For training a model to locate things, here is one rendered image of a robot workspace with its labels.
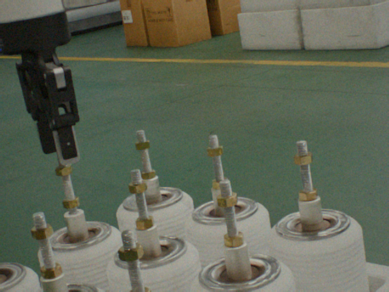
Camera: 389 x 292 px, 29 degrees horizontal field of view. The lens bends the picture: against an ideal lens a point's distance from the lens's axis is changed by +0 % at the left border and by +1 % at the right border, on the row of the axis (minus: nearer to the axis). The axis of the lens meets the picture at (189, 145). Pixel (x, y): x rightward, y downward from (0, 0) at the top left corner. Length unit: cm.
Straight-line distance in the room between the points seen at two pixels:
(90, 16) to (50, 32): 553
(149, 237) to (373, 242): 66
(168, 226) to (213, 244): 9
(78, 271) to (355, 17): 258
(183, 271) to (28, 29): 28
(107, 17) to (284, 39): 304
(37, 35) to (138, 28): 389
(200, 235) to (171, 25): 357
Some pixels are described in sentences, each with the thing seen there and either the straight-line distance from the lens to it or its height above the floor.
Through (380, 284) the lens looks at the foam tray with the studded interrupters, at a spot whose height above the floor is 17.
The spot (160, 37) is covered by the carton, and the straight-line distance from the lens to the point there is 446.
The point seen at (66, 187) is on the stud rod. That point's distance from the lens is 84.
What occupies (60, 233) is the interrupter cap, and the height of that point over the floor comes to 25.
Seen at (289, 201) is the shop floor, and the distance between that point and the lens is 159.
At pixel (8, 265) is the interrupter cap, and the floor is 25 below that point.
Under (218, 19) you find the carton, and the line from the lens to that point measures 454.
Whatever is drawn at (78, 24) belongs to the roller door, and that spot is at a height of 8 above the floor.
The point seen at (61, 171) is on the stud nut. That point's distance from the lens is 83.
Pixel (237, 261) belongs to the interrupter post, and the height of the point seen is 27.
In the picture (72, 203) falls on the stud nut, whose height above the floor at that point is 29.
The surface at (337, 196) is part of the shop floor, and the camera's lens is 158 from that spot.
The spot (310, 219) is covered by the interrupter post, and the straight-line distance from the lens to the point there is 77.
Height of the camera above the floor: 54
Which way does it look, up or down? 15 degrees down
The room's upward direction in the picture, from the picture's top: 10 degrees counter-clockwise
